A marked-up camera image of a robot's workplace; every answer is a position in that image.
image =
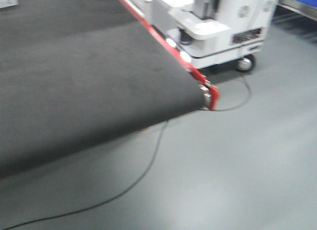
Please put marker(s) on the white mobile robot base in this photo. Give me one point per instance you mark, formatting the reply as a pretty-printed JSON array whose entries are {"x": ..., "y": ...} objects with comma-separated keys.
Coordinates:
[{"x": 213, "y": 32}]

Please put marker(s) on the black conveyor belt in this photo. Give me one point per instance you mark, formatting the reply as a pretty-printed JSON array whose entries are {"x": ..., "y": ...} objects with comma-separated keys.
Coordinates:
[{"x": 77, "y": 73}]

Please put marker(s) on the white labelled carton box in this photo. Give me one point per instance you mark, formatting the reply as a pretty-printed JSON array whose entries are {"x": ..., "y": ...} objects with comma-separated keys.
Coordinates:
[{"x": 8, "y": 3}]

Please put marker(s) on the stainless steel shelf frame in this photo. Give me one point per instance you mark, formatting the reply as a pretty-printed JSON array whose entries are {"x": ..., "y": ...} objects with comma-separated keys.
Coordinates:
[{"x": 299, "y": 8}]

